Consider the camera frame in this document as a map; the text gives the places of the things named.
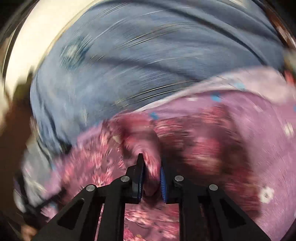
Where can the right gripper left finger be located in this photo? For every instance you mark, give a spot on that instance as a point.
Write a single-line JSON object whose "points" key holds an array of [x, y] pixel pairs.
{"points": [[97, 213]]}

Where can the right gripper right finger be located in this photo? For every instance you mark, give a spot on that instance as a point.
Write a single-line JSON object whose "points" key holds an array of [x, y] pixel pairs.
{"points": [[206, 212]]}

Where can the maroon floral patterned garment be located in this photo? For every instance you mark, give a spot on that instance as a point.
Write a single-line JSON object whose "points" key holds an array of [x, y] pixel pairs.
{"points": [[205, 147]]}

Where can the purple floral bed sheet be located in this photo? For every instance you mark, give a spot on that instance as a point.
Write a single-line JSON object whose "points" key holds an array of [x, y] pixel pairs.
{"points": [[262, 104]]}

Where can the blue plaid quilt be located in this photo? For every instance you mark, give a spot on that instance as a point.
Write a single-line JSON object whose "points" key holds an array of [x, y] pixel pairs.
{"points": [[123, 55]]}

